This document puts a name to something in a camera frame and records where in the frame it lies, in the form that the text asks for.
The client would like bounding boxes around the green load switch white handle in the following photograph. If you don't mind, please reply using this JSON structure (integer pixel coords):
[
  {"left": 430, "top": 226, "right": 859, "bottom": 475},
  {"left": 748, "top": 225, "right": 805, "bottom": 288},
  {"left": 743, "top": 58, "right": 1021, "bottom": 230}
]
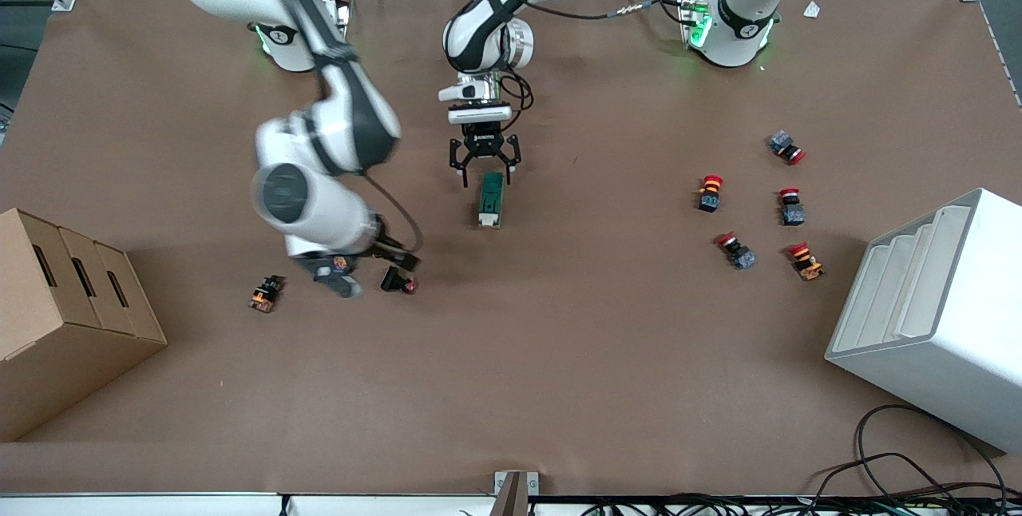
[{"left": 477, "top": 171, "right": 507, "bottom": 229}]

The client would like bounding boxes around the red mushroom button grey block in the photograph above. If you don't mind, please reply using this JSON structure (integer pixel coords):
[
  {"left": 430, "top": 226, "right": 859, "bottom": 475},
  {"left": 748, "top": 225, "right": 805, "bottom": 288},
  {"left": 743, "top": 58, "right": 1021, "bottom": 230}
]
[
  {"left": 768, "top": 130, "right": 807, "bottom": 165},
  {"left": 716, "top": 232, "right": 758, "bottom": 271},
  {"left": 778, "top": 188, "right": 806, "bottom": 227}
]

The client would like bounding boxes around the brown cardboard box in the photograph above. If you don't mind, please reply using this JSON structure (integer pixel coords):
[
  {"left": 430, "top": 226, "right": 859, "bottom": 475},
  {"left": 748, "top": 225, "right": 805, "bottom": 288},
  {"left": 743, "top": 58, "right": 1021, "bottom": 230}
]
[{"left": 0, "top": 208, "right": 168, "bottom": 443}]

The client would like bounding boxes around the red mushroom button orange block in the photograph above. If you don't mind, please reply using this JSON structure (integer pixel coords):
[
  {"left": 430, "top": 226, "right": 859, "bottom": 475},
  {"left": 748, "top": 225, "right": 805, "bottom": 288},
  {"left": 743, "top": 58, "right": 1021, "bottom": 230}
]
[{"left": 788, "top": 241, "right": 825, "bottom": 282}]

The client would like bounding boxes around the white plastic compartment box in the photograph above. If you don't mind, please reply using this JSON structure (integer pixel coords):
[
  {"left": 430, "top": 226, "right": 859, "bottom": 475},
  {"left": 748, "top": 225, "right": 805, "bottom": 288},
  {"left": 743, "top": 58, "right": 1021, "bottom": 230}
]
[{"left": 825, "top": 188, "right": 1022, "bottom": 454}]

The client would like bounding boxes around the black switch red tip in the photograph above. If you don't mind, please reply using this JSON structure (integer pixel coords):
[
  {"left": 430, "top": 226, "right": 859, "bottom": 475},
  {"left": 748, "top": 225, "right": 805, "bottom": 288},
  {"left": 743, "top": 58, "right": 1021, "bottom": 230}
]
[{"left": 380, "top": 265, "right": 418, "bottom": 295}]

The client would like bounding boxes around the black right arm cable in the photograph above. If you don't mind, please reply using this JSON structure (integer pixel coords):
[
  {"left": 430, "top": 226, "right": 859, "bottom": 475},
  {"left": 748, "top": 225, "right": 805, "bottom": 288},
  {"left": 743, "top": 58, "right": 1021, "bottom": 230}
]
[{"left": 359, "top": 171, "right": 424, "bottom": 255}]

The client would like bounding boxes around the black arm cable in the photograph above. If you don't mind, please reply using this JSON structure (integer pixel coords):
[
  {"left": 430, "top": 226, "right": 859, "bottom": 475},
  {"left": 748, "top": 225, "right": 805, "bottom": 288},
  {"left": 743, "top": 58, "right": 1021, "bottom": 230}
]
[
  {"left": 359, "top": 171, "right": 424, "bottom": 255},
  {"left": 493, "top": 0, "right": 719, "bottom": 135}
]

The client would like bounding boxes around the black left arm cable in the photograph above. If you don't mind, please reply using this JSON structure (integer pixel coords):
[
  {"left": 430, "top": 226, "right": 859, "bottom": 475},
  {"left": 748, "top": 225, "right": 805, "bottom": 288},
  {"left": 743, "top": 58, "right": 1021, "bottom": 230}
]
[{"left": 493, "top": 0, "right": 719, "bottom": 135}]

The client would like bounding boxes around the grey metal bracket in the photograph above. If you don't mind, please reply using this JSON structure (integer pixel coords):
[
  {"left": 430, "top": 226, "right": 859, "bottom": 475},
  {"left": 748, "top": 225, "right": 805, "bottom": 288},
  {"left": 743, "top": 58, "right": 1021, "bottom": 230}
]
[{"left": 493, "top": 470, "right": 540, "bottom": 516}]

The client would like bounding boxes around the white table edge rail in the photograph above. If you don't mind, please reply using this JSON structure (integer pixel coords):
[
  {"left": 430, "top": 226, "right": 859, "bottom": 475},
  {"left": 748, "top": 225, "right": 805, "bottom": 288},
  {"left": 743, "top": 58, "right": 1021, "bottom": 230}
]
[{"left": 0, "top": 490, "right": 592, "bottom": 516}]

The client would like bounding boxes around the black cable bundle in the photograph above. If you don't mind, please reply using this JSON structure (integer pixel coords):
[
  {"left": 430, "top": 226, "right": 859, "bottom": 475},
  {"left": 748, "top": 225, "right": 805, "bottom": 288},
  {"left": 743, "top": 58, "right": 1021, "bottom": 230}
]
[{"left": 579, "top": 488, "right": 1022, "bottom": 516}]

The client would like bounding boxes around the black looped floor cable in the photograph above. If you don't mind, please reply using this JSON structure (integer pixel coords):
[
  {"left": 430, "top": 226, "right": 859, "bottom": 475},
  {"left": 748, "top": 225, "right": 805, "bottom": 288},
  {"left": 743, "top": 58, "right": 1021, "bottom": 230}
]
[{"left": 854, "top": 404, "right": 1008, "bottom": 501}]

